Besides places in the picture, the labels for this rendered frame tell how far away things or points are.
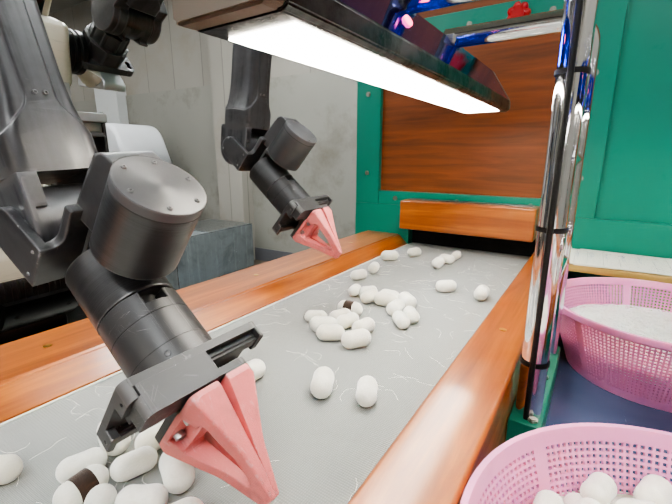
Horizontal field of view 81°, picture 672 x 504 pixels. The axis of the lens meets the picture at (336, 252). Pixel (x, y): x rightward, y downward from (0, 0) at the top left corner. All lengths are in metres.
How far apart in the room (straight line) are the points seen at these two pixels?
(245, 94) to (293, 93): 2.79
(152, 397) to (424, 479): 0.17
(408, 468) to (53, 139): 0.33
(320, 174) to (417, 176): 2.32
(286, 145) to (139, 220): 0.41
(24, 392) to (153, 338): 0.22
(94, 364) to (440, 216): 0.73
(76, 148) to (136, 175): 0.10
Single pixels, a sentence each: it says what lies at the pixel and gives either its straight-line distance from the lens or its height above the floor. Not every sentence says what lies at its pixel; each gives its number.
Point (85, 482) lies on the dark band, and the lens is 0.34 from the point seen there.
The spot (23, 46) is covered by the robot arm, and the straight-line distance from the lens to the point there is 0.38.
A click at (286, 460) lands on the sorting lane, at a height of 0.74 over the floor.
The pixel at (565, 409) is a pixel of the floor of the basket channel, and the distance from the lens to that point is 0.57.
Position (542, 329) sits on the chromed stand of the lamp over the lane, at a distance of 0.42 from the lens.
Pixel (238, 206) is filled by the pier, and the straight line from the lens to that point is 3.73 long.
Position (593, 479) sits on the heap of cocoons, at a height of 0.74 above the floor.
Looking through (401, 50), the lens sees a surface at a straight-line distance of 0.37.
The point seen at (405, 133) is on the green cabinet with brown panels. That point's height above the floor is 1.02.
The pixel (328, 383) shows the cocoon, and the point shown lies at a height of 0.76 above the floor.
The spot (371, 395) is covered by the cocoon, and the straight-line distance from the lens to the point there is 0.38.
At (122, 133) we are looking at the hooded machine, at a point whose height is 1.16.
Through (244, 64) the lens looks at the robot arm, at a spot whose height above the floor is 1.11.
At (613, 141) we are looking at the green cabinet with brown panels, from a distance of 0.96.
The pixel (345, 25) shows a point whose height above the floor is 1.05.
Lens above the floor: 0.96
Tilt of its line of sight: 14 degrees down
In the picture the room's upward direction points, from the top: straight up
